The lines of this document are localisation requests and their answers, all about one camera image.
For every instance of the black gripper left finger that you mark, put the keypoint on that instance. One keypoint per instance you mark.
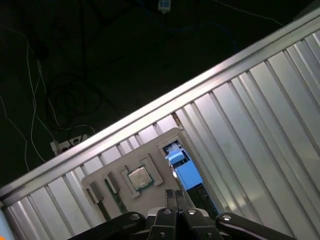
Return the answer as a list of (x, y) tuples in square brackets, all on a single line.
[(162, 225)]

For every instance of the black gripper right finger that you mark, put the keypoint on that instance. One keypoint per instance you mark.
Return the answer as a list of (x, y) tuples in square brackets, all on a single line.
[(197, 225)]

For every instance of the green RAM stick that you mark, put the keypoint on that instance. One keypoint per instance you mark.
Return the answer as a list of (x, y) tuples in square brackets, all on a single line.
[(103, 212), (117, 202)]

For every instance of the silver CPU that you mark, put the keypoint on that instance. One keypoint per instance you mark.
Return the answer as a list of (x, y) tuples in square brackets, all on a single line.
[(140, 178)]

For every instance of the grey parts rack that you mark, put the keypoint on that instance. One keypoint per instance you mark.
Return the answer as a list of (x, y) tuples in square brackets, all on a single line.
[(147, 152)]

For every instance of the white power strip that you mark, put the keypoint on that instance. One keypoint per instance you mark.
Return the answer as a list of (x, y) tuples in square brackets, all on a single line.
[(67, 143)]

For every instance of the pale blue teach pendant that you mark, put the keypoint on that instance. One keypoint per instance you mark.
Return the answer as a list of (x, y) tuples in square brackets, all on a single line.
[(3, 222)]

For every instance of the white socket box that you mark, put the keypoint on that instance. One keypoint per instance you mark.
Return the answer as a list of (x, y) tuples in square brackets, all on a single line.
[(163, 5)]

